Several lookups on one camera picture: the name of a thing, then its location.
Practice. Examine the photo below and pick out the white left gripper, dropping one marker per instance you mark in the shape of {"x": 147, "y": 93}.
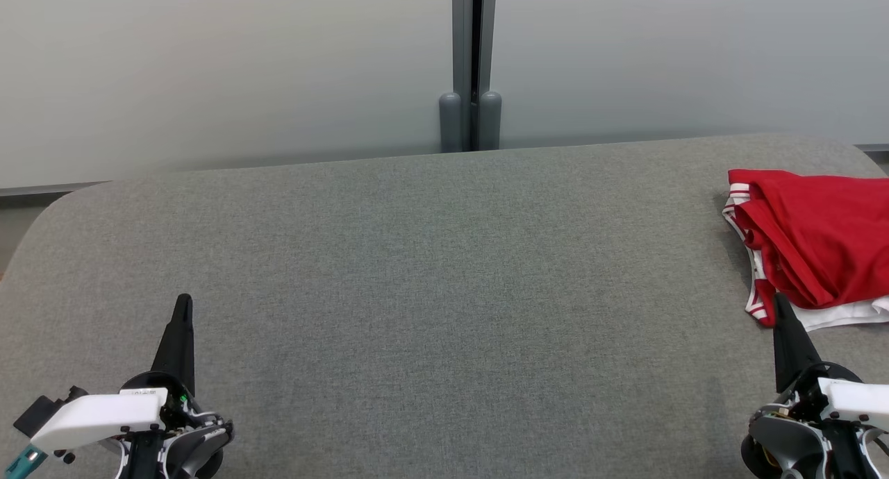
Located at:
{"x": 104, "y": 413}

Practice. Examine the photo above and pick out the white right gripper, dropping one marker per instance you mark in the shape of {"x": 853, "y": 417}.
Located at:
{"x": 854, "y": 399}

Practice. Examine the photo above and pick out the red Bulls jersey white sleeves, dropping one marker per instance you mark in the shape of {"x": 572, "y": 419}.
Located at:
{"x": 826, "y": 243}

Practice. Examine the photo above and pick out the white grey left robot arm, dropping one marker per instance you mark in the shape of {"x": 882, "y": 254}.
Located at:
{"x": 194, "y": 444}

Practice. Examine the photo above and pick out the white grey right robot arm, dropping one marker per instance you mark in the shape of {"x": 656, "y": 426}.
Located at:
{"x": 785, "y": 437}

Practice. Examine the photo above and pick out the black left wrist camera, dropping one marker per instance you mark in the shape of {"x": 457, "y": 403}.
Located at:
{"x": 38, "y": 413}

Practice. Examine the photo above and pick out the grey floor rail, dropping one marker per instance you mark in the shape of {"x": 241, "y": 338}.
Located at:
{"x": 875, "y": 148}
{"x": 42, "y": 190}

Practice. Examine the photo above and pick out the grey cylindrical post bumper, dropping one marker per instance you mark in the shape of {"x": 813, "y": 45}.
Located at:
{"x": 490, "y": 121}
{"x": 450, "y": 125}

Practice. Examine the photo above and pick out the grey metal partition post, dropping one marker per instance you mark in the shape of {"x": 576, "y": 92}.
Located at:
{"x": 460, "y": 35}

